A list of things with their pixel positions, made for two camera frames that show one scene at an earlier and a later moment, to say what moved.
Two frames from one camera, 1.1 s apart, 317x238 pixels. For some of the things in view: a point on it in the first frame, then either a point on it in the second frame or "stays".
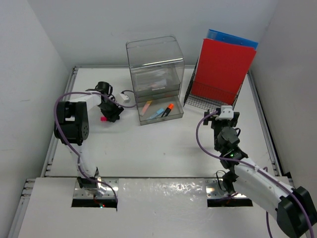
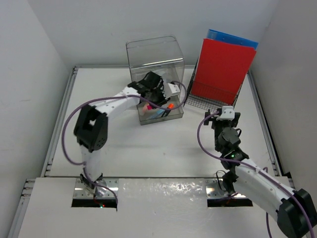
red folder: [221, 69] stays
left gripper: [111, 116] → [160, 89]
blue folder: [218, 36] stays
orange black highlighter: [168, 109] stays
